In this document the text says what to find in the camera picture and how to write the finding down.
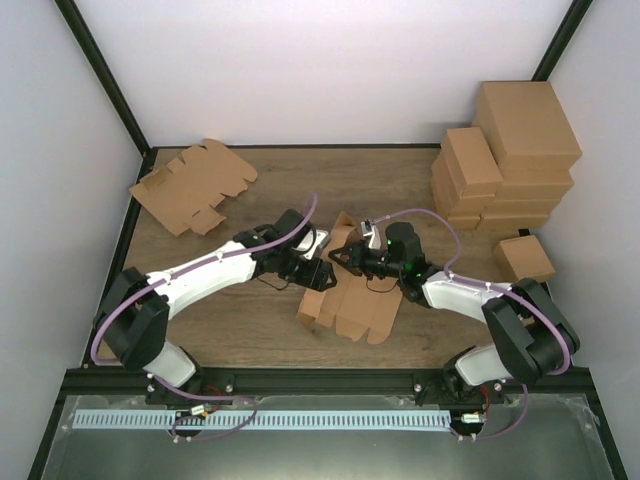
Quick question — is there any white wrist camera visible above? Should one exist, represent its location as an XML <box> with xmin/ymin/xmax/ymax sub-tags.
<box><xmin>360</xmin><ymin>219</ymin><xmax>382</xmax><ymax>250</ymax></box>
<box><xmin>294</xmin><ymin>228</ymin><xmax>330</xmax><ymax>260</ymax></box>

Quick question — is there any medium top folded box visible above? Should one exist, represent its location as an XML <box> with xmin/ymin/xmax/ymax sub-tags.
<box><xmin>441</xmin><ymin>127</ymin><xmax>503</xmax><ymax>197</ymax></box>

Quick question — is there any medium lower folded box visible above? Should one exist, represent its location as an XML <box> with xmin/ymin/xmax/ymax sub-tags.
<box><xmin>431</xmin><ymin>154</ymin><xmax>494</xmax><ymax>217</ymax></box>

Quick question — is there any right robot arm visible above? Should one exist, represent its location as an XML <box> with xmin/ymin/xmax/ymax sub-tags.
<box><xmin>329</xmin><ymin>221</ymin><xmax>580</xmax><ymax>403</ymax></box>

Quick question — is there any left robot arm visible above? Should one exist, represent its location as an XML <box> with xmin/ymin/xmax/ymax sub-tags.
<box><xmin>91</xmin><ymin>209</ymin><xmax>337</xmax><ymax>404</ymax></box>

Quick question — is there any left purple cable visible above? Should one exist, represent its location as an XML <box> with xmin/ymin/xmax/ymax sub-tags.
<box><xmin>90</xmin><ymin>192</ymin><xmax>320</xmax><ymax>444</ymax></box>

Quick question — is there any large top folded box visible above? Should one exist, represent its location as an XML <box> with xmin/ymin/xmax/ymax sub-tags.
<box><xmin>474</xmin><ymin>81</ymin><xmax>582</xmax><ymax>171</ymax></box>

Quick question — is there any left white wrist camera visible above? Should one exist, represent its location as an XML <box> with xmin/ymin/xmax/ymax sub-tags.
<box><xmin>294</xmin><ymin>228</ymin><xmax>330</xmax><ymax>260</ymax></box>

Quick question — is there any small folded box right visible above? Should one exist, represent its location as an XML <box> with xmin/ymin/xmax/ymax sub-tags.
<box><xmin>493</xmin><ymin>235</ymin><xmax>555</xmax><ymax>283</ymax></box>

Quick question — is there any stack of cardboard blanks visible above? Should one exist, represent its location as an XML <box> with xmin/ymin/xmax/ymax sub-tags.
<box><xmin>130</xmin><ymin>139</ymin><xmax>258</xmax><ymax>236</ymax></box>

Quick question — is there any cardboard box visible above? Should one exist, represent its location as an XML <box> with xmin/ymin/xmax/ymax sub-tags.
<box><xmin>295</xmin><ymin>210</ymin><xmax>403</xmax><ymax>345</ymax></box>

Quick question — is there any medium bottom folded box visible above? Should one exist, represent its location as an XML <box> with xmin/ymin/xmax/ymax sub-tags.
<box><xmin>434</xmin><ymin>193</ymin><xmax>480</xmax><ymax>230</ymax></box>

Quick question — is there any large bottom folded box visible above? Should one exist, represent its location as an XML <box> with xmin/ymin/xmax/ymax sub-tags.
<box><xmin>476</xmin><ymin>214</ymin><xmax>549</xmax><ymax>230</ymax></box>

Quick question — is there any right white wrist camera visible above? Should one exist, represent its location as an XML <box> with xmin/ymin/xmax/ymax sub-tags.
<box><xmin>360</xmin><ymin>219</ymin><xmax>382</xmax><ymax>250</ymax></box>

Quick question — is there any light blue slotted cable duct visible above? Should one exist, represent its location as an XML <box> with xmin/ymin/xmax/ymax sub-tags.
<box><xmin>71</xmin><ymin>409</ymin><xmax>451</xmax><ymax>432</ymax></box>

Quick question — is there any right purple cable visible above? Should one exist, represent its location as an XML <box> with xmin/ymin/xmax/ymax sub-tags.
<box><xmin>372</xmin><ymin>208</ymin><xmax>574</xmax><ymax>442</ymax></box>

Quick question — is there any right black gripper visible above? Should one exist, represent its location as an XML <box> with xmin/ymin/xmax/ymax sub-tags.
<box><xmin>329</xmin><ymin>240</ymin><xmax>404</xmax><ymax>282</ymax></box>

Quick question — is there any purple cable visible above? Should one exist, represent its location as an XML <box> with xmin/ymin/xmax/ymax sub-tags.
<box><xmin>372</xmin><ymin>208</ymin><xmax>574</xmax><ymax>442</ymax></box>
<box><xmin>90</xmin><ymin>192</ymin><xmax>320</xmax><ymax>444</ymax></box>

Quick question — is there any black aluminium frame rail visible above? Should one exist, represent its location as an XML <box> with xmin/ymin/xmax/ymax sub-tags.
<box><xmin>59</xmin><ymin>367</ymin><xmax>594</xmax><ymax>396</ymax></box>

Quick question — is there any medium folded box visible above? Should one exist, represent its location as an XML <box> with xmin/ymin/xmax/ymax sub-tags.
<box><xmin>434</xmin><ymin>193</ymin><xmax>480</xmax><ymax>230</ymax></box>
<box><xmin>431</xmin><ymin>154</ymin><xmax>494</xmax><ymax>217</ymax></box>
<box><xmin>441</xmin><ymin>127</ymin><xmax>503</xmax><ymax>197</ymax></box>

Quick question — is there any large folded box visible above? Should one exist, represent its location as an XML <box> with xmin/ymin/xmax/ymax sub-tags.
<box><xmin>474</xmin><ymin>81</ymin><xmax>582</xmax><ymax>171</ymax></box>
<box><xmin>495</xmin><ymin>170</ymin><xmax>574</xmax><ymax>200</ymax></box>
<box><xmin>484</xmin><ymin>199</ymin><xmax>560</xmax><ymax>216</ymax></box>
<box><xmin>476</xmin><ymin>214</ymin><xmax>549</xmax><ymax>230</ymax></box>

